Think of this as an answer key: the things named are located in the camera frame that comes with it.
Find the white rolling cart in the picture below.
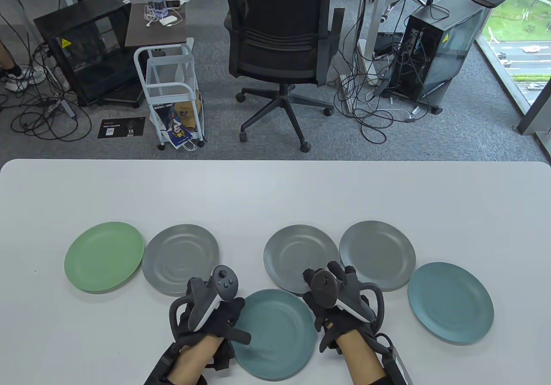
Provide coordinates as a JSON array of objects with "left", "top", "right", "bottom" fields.
[{"left": 133, "top": 43, "right": 206, "bottom": 151}]

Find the person's right hand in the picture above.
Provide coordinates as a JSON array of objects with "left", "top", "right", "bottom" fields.
[{"left": 303, "top": 261, "right": 377, "bottom": 353}]

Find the black computer tower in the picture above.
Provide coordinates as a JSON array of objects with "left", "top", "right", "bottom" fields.
[{"left": 394, "top": 0, "right": 491, "bottom": 114}]

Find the person's left forearm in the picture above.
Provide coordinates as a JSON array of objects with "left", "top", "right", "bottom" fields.
[{"left": 166, "top": 336, "right": 224, "bottom": 385}]

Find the person's right forearm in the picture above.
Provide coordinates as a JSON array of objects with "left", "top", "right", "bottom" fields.
[{"left": 336, "top": 329, "right": 388, "bottom": 385}]

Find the black printed flyer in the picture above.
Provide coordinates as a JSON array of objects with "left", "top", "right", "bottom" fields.
[{"left": 97, "top": 117, "right": 146, "bottom": 139}]

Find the black office chair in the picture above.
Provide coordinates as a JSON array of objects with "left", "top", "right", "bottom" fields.
[{"left": 224, "top": 0, "right": 345, "bottom": 153}]

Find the black glass-panel cabinet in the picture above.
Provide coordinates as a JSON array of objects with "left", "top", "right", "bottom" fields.
[{"left": 34, "top": 0, "right": 145, "bottom": 108}]

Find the teal plate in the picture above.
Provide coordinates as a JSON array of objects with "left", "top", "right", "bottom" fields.
[
  {"left": 230, "top": 289, "right": 318, "bottom": 381},
  {"left": 408, "top": 262, "right": 494, "bottom": 345}
]

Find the grey window frame post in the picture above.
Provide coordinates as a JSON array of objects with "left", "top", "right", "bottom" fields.
[{"left": 512, "top": 73, "right": 551, "bottom": 136}]

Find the green plate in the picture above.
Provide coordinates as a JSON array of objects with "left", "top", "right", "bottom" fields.
[{"left": 64, "top": 222, "right": 145, "bottom": 293}]

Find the brown paper bag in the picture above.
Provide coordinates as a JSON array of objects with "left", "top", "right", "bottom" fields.
[{"left": 174, "top": 99, "right": 203, "bottom": 129}]

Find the black wrist sensor box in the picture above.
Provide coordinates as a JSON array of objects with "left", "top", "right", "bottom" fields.
[
  {"left": 144, "top": 344, "right": 183, "bottom": 385},
  {"left": 379, "top": 336, "right": 414, "bottom": 385}
]

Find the grey white handheld controller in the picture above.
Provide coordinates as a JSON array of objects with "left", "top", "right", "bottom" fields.
[
  {"left": 169, "top": 265, "right": 239, "bottom": 338},
  {"left": 311, "top": 269, "right": 384, "bottom": 323}
]

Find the person's left hand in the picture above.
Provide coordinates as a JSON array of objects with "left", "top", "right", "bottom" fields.
[{"left": 174, "top": 277, "right": 251, "bottom": 368}]

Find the grey power strip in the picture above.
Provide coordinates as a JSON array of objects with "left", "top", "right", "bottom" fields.
[{"left": 47, "top": 99, "right": 76, "bottom": 119}]

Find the grey plate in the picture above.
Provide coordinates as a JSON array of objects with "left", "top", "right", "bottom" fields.
[
  {"left": 263, "top": 225, "right": 341, "bottom": 296},
  {"left": 339, "top": 221, "right": 416, "bottom": 292},
  {"left": 142, "top": 224, "right": 220, "bottom": 296}
]

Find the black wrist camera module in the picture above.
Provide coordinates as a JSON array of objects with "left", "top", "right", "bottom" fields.
[{"left": 206, "top": 342, "right": 235, "bottom": 368}]

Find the tangle of black white cables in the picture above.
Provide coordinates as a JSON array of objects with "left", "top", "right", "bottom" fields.
[{"left": 334, "top": 37, "right": 431, "bottom": 145}]

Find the brown side table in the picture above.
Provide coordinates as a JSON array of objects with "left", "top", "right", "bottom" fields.
[{"left": 125, "top": 2, "right": 194, "bottom": 50}]

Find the blue printed bag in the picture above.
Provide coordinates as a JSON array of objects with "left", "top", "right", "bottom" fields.
[{"left": 152, "top": 102, "right": 192, "bottom": 148}]

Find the black floor box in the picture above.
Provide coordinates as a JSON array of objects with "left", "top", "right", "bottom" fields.
[{"left": 375, "top": 32, "right": 405, "bottom": 56}]

